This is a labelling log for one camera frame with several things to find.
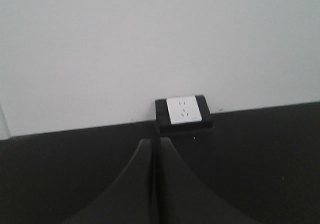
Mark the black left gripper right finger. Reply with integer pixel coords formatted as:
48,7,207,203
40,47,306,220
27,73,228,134
156,137,257,224

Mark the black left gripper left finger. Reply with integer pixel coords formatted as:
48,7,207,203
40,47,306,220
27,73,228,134
63,139,154,224

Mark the white power socket black base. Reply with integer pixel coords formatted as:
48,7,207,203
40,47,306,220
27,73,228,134
155,95,213,133

